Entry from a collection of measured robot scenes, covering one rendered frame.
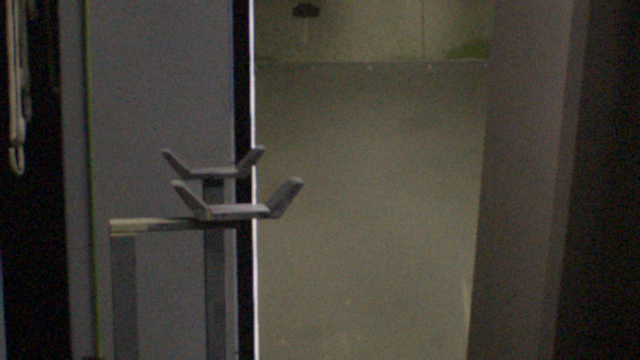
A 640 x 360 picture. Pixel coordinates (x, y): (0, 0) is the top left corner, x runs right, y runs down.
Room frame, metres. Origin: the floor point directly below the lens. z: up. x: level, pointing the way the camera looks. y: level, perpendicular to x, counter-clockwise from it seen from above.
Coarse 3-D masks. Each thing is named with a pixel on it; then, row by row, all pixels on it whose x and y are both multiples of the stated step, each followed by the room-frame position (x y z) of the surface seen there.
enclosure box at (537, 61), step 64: (512, 0) 2.03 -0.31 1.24; (576, 0) 1.77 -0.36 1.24; (512, 64) 2.03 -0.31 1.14; (576, 64) 1.79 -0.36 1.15; (512, 128) 2.02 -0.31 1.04; (576, 128) 1.81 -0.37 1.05; (512, 192) 2.01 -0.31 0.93; (576, 192) 2.22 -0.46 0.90; (512, 256) 2.01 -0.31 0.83; (576, 256) 2.25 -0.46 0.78; (512, 320) 2.00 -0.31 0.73; (576, 320) 2.27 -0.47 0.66
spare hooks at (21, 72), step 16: (16, 0) 1.35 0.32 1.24; (32, 0) 1.36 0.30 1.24; (48, 0) 1.40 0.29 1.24; (16, 16) 1.35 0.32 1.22; (32, 16) 1.37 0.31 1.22; (48, 16) 1.40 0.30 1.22; (16, 32) 1.35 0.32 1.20; (48, 32) 1.41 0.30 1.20; (16, 48) 1.35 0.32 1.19; (48, 48) 1.41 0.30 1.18; (16, 64) 1.34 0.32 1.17; (16, 80) 1.34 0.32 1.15; (16, 112) 1.37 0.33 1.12; (16, 128) 1.30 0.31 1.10; (16, 144) 1.31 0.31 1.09
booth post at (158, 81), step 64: (64, 0) 1.31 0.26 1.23; (128, 0) 1.32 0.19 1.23; (192, 0) 1.33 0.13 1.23; (64, 64) 1.31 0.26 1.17; (128, 64) 1.32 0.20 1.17; (192, 64) 1.33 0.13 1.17; (64, 128) 1.31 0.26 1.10; (128, 128) 1.32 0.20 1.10; (192, 128) 1.33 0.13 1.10; (64, 192) 1.31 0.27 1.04; (128, 192) 1.32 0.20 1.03; (192, 256) 1.33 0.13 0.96; (192, 320) 1.33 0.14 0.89
